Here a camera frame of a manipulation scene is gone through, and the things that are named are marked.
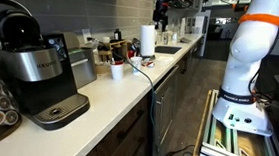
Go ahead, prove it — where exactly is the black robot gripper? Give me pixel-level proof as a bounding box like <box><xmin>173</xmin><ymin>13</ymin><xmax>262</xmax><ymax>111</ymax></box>
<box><xmin>153</xmin><ymin>0</ymin><xmax>169</xmax><ymax>32</ymax></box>

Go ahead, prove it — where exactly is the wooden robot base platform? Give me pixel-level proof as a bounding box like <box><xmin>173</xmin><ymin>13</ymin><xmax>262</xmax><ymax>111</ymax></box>
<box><xmin>193</xmin><ymin>89</ymin><xmax>279</xmax><ymax>156</ymax></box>

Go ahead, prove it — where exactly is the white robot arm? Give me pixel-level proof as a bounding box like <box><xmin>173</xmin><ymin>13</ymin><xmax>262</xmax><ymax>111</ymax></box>
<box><xmin>212</xmin><ymin>0</ymin><xmax>279</xmax><ymax>136</ymax></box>

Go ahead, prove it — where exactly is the white paper towel roll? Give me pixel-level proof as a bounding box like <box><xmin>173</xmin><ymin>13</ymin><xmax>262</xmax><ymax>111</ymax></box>
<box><xmin>140</xmin><ymin>25</ymin><xmax>156</xmax><ymax>57</ymax></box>

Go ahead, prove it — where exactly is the dark recessed sink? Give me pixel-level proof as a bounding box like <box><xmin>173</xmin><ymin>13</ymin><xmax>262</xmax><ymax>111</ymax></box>
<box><xmin>155</xmin><ymin>46</ymin><xmax>181</xmax><ymax>55</ymax></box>

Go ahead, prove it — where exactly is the wooden condiment organizer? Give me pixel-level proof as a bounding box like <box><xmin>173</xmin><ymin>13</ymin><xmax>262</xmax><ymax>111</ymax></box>
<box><xmin>97</xmin><ymin>40</ymin><xmax>128</xmax><ymax>62</ymax></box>

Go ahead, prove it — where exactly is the white paper cup red lid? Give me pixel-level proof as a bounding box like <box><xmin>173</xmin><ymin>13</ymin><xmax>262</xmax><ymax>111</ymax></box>
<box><xmin>110</xmin><ymin>61</ymin><xmax>124</xmax><ymax>81</ymax></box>

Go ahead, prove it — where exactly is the stainless steel box appliance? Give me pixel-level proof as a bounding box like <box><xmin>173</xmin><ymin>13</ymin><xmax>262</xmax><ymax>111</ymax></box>
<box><xmin>64</xmin><ymin>32</ymin><xmax>97</xmax><ymax>89</ymax></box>

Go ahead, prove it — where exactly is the black Keurig coffee machine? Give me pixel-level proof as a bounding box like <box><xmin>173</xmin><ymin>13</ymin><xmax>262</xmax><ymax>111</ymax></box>
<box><xmin>0</xmin><ymin>0</ymin><xmax>90</xmax><ymax>130</ymax></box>

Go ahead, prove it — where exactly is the dark wood cabinet front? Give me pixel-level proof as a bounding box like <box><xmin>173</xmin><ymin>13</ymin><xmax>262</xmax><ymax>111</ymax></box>
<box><xmin>86</xmin><ymin>45</ymin><xmax>196</xmax><ymax>156</ymax></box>

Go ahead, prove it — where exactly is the black power cable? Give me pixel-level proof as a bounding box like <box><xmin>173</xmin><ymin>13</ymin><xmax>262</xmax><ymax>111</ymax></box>
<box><xmin>87</xmin><ymin>29</ymin><xmax>197</xmax><ymax>156</ymax></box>

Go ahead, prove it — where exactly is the orange strap on arm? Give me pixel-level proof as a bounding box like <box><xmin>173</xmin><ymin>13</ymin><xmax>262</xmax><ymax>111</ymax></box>
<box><xmin>237</xmin><ymin>11</ymin><xmax>279</xmax><ymax>32</ymax></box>

